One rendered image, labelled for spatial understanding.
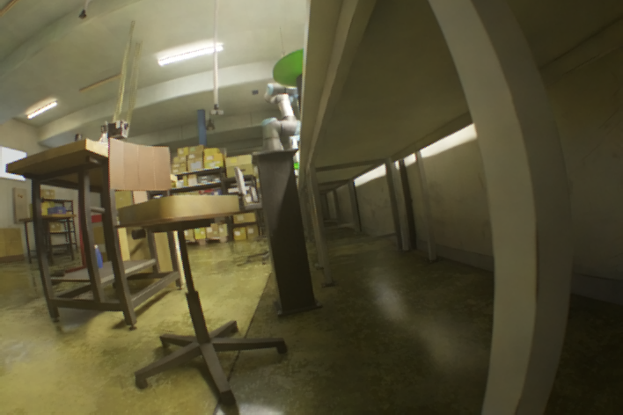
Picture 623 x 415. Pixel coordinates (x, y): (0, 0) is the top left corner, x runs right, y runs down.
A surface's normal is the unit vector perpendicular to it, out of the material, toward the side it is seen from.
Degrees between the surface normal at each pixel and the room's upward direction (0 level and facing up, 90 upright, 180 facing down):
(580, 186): 90
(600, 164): 90
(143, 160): 90
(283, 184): 90
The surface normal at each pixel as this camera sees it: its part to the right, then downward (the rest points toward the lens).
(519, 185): -0.99, 0.15
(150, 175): 0.87, -0.18
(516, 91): 0.05, -0.11
